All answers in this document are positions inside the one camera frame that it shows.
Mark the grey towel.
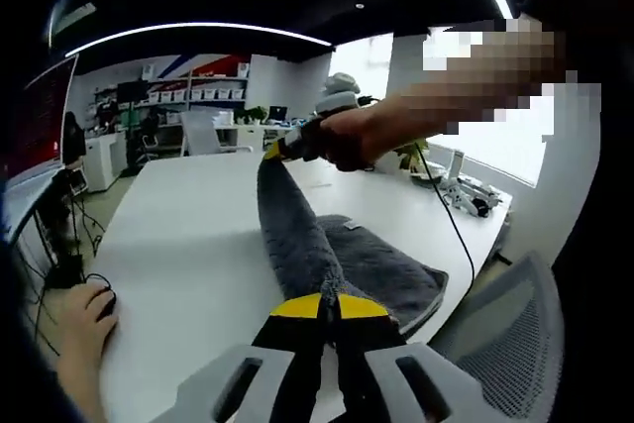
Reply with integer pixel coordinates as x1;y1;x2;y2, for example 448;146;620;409
256;151;451;343

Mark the person's right hand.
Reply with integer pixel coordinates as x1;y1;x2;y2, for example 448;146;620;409
304;94;403;175

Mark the small potted plant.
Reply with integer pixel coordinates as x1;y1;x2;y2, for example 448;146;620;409
235;106;268;126

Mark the long white office desk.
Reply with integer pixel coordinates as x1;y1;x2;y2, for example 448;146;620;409
212;118;298;152

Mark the grey mesh office chair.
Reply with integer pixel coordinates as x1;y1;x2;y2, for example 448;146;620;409
430;249;566;423

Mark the white office chair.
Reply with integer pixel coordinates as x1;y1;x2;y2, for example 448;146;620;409
178;110;254;158

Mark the large potted green plant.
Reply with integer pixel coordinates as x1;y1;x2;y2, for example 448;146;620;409
395;141;431;175

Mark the black computer mouse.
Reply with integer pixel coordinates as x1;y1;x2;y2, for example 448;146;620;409
96;288;118;323

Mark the white upright stand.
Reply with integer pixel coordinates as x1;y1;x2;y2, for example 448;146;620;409
448;149;467;181

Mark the white and black device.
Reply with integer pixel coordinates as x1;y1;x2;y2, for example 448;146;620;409
443;177;504;220

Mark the black monitor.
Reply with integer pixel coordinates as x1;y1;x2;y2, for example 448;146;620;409
116;79;150;103

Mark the black laptop stand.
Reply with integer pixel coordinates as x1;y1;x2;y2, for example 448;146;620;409
29;169;85;290

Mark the person's dark clothing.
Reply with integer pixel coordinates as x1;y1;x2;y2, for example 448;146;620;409
539;135;630;394

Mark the white cabinet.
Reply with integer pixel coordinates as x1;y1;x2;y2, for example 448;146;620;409
83;133;128;194

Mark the small white tablet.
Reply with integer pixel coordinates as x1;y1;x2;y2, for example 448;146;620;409
67;168;89;195

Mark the white laptop with red screen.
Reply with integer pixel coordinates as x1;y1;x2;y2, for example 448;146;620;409
4;53;80;206

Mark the white side desk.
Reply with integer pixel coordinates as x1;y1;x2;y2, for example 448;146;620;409
0;155;65;265

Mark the wall shelf with white boxes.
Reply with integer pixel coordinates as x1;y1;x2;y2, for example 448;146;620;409
91;61;249;112

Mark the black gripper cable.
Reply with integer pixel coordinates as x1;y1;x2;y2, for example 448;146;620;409
356;93;476;295

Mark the black mouse cable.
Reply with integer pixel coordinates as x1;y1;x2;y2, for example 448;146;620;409
81;271;113;291

